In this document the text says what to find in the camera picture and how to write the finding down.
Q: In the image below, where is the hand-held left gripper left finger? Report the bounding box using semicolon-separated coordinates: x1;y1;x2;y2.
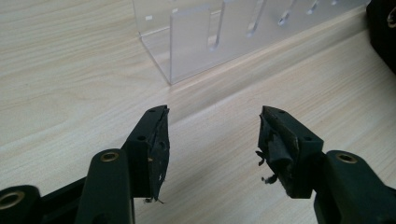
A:
74;105;171;224

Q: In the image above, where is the clear acrylic rack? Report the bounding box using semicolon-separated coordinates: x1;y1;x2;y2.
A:
132;0;372;86

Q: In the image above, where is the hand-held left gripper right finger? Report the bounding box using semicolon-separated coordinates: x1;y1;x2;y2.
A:
255;105;396;224

